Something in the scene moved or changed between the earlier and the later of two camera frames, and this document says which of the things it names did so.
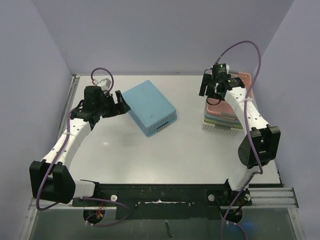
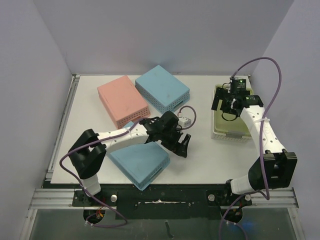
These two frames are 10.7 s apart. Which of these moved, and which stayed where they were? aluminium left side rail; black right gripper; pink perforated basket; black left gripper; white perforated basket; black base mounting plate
Moved: pink perforated basket; black right gripper; white perforated basket; black left gripper
Stayed: aluminium left side rail; black base mounting plate
